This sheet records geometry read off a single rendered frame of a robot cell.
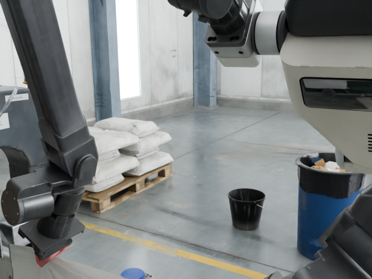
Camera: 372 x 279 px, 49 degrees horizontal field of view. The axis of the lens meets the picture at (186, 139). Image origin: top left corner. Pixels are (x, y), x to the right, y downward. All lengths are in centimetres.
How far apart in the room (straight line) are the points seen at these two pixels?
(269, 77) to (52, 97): 848
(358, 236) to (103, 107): 649
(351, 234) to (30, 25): 44
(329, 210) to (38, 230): 222
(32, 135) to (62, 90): 31
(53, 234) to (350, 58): 60
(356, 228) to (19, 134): 65
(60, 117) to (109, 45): 595
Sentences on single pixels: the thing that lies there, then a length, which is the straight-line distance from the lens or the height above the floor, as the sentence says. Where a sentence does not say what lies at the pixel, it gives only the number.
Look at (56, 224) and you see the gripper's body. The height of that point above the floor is 113.
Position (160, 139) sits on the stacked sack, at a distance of 424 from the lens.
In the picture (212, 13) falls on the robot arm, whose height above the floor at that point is 147.
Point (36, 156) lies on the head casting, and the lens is 91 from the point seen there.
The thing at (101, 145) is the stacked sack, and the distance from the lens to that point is 353.
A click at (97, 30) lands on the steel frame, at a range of 681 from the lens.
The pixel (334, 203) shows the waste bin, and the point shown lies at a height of 43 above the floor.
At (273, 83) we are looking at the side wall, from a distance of 897.
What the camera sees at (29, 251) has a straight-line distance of 86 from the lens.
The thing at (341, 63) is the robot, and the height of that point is 139.
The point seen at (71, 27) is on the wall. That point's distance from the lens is 652.
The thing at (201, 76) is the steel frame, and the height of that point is 70.
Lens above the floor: 142
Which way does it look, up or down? 13 degrees down
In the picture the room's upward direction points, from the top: 1 degrees counter-clockwise
